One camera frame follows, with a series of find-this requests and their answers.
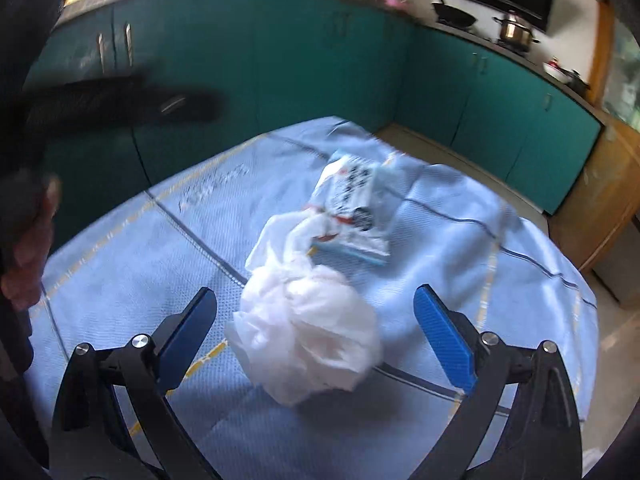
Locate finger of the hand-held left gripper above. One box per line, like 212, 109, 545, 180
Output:
142, 87, 224, 125

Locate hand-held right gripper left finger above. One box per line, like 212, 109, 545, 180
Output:
50, 286, 223, 480

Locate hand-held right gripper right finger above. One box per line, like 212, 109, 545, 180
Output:
410, 284, 583, 480

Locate white plastic bag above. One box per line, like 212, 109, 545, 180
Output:
225, 210, 383, 407

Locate person's left forearm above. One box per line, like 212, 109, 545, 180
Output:
0, 305, 36, 461

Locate person's left hand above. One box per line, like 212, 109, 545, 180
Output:
0, 175, 62, 311

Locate light blue checked tablecloth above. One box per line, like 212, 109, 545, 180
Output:
25, 116, 601, 480

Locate teal base kitchen cabinets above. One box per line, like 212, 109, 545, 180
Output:
22, 0, 603, 261

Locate white printed packet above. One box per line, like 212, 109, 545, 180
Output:
305, 150, 403, 267

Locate grey refrigerator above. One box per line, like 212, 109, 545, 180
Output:
592, 245, 640, 311

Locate wooden framed glass partition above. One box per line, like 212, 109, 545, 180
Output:
547, 0, 640, 273

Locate black wok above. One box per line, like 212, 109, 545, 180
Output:
431, 0, 478, 31

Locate white bowl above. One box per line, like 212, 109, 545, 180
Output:
542, 60, 571, 86

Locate steel cooking pot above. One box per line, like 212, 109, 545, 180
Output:
494, 10, 541, 53

